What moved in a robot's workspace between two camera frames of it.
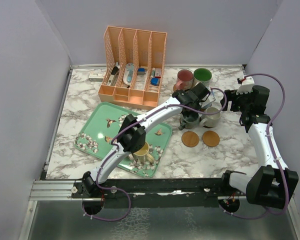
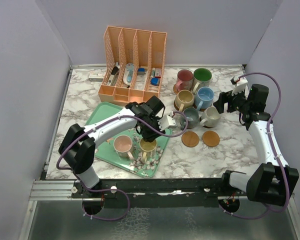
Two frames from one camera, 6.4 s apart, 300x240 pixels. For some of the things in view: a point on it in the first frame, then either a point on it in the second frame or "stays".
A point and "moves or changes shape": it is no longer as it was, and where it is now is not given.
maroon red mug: [184, 80] stays
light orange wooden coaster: [190, 139] stays
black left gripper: [188, 113] -> [149, 137]
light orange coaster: [210, 138] stays
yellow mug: [141, 156] moves or changes shape
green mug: [202, 75] stays
